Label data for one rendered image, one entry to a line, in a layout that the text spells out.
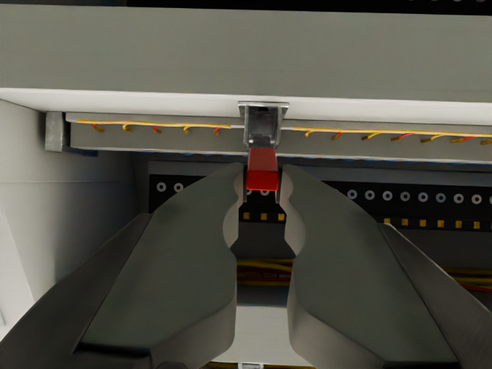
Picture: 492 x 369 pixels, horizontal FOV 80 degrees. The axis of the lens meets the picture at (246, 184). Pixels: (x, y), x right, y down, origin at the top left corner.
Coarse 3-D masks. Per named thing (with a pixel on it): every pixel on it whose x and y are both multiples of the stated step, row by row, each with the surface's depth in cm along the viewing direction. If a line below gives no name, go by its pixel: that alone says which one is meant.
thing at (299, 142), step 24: (72, 144) 21; (96, 144) 21; (120, 144) 21; (144, 144) 21; (168, 144) 21; (192, 144) 21; (216, 144) 21; (240, 144) 21; (288, 144) 21; (312, 144) 21; (336, 144) 21; (360, 144) 21; (384, 144) 21; (408, 144) 21; (432, 144) 21; (456, 144) 21; (480, 144) 21
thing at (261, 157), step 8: (256, 136) 17; (264, 136) 17; (256, 144) 15; (264, 144) 16; (256, 152) 13; (264, 152) 13; (272, 152) 13; (248, 160) 12; (256, 160) 12; (264, 160) 12; (272, 160) 12; (248, 168) 11; (256, 168) 11; (264, 168) 11; (272, 168) 11; (248, 176) 11; (256, 176) 11; (264, 176) 11; (272, 176) 11; (248, 184) 11; (256, 184) 11; (264, 184) 11; (272, 184) 11
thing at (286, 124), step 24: (72, 120) 21; (96, 120) 21; (120, 120) 20; (144, 120) 20; (168, 120) 20; (192, 120) 20; (216, 120) 20; (240, 120) 20; (288, 120) 20; (312, 120) 20
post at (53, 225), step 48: (0, 0) 18; (48, 0) 22; (96, 0) 28; (0, 192) 18; (48, 192) 23; (96, 192) 29; (0, 240) 19; (48, 240) 23; (96, 240) 30; (0, 288) 21; (48, 288) 23; (0, 336) 23
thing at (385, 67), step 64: (0, 64) 16; (64, 64) 16; (128, 64) 15; (192, 64) 15; (256, 64) 15; (320, 64) 15; (384, 64) 15; (448, 64) 15; (0, 128) 18; (64, 128) 21
